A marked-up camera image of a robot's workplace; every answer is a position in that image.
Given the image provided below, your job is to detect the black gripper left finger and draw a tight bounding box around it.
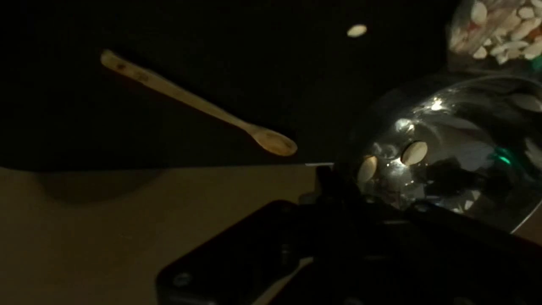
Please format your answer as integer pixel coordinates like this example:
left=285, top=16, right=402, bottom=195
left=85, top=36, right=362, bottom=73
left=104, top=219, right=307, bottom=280
left=312, top=162, right=343, bottom=214

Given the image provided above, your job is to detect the clear rectangular food container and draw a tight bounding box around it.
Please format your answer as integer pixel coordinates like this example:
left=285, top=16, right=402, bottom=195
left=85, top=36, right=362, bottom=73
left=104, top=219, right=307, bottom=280
left=448, top=0, right=542, bottom=70

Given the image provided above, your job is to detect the white bean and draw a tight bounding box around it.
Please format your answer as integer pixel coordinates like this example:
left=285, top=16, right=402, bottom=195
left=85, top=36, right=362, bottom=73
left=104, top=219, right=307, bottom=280
left=358, top=155, right=380, bottom=185
left=401, top=141, right=431, bottom=168
left=346, top=23, right=370, bottom=40

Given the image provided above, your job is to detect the wooden spoon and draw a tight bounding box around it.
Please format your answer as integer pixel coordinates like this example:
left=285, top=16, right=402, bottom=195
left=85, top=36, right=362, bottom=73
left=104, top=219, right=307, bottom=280
left=101, top=50, right=301, bottom=158

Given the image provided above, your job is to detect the white and orange snack mix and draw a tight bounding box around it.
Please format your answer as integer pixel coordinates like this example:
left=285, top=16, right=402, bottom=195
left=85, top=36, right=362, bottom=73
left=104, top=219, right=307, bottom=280
left=451, top=0, right=542, bottom=63

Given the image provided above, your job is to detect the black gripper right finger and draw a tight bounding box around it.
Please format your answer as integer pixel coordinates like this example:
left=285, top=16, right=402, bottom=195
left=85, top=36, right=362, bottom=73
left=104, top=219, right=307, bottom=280
left=338, top=180, right=409, bottom=228

